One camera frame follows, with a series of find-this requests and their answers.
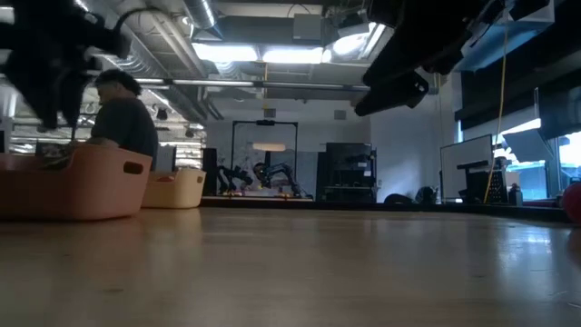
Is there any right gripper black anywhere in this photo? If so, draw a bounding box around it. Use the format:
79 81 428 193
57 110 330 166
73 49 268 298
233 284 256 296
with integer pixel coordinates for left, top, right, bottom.
353 0 505 117

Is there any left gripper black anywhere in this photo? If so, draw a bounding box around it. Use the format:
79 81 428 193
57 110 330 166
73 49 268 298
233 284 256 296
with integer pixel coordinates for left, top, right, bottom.
0 0 133 132

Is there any red tomato with green calyx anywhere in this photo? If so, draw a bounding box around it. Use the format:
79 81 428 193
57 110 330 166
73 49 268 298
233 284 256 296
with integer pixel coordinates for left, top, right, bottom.
561 181 581 223

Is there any person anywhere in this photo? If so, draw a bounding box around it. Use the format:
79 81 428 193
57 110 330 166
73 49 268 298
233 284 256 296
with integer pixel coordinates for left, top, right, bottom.
89 67 160 172

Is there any orange plastic basket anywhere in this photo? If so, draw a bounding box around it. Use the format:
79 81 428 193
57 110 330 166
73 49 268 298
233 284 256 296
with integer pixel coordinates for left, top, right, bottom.
0 144 153 223

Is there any white whiteboard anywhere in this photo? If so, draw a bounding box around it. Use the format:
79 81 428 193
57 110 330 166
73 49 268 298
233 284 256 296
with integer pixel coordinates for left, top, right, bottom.
439 134 495 201

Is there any grey ceiling junction box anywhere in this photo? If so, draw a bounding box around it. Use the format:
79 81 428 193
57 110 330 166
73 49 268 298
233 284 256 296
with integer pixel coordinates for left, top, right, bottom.
292 13 324 43

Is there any black shelf cabinet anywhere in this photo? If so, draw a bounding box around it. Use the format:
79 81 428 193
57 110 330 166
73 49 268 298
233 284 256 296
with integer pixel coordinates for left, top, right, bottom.
316 142 378 203

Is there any ceiling light panel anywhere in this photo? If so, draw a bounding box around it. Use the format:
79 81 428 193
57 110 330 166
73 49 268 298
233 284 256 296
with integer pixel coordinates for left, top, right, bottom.
261 46 326 64
192 42 260 64

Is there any black bag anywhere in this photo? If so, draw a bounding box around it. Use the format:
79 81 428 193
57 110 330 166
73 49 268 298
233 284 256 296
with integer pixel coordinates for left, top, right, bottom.
383 193 415 205
413 185 438 205

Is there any black desk stand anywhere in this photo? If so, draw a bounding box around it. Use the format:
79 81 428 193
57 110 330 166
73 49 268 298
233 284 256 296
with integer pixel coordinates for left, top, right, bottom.
456 157 508 204

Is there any grey ceiling pipe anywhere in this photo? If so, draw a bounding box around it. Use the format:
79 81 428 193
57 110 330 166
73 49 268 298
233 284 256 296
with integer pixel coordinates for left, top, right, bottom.
135 77 371 92

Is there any yellow plastic basket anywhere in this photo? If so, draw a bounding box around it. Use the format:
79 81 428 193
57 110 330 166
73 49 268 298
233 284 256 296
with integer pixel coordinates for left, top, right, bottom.
141 167 207 210

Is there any dark bottle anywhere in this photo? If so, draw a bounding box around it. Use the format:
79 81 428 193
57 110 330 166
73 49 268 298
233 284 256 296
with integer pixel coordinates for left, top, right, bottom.
507 183 524 206

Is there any black column box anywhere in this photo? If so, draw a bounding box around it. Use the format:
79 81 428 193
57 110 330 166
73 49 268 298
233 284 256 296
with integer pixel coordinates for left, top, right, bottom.
202 147 219 197

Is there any yellow hanging cable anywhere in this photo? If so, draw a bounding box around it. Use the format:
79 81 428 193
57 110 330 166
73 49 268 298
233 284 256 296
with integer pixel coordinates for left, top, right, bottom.
483 0 512 204

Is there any black aluminium table frame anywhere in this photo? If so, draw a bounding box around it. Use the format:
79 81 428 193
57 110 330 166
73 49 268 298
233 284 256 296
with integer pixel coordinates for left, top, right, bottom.
199 194 581 224

